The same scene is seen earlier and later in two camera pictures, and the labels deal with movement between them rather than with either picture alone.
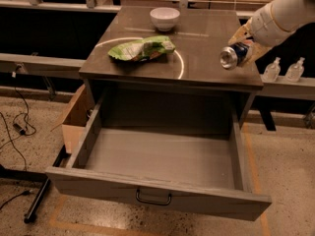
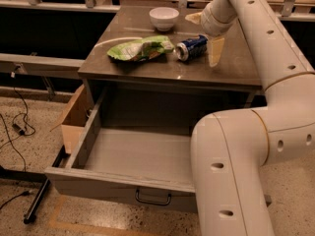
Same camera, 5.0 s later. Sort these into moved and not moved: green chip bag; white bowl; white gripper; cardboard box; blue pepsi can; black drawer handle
Moved: blue pepsi can; white gripper
Not moved: green chip bag; cardboard box; black drawer handle; white bowl
